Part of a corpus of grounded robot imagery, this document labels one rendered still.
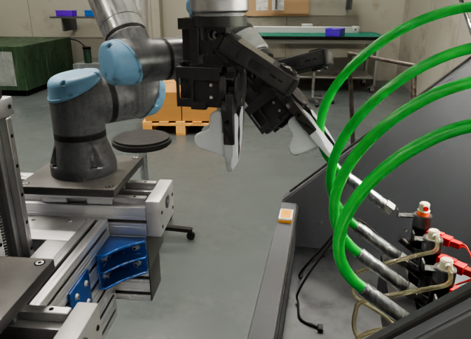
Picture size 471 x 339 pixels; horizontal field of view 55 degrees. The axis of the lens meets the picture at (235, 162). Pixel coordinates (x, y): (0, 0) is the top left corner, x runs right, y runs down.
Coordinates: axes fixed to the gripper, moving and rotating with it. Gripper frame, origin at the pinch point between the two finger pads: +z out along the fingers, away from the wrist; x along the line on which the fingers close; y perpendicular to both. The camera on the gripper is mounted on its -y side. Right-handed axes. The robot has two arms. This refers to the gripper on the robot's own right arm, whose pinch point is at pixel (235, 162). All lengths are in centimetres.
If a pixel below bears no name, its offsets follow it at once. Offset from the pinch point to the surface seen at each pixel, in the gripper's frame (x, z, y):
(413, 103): 4.5, -10.5, -22.1
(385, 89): -3.4, -10.6, -19.8
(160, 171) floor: -291, 120, 126
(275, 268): -13.1, 25.3, -4.8
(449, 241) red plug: -8.4, 14.0, -32.5
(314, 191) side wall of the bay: -43.1, 22.0, -10.8
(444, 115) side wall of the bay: -43, 2, -37
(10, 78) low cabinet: -550, 92, 458
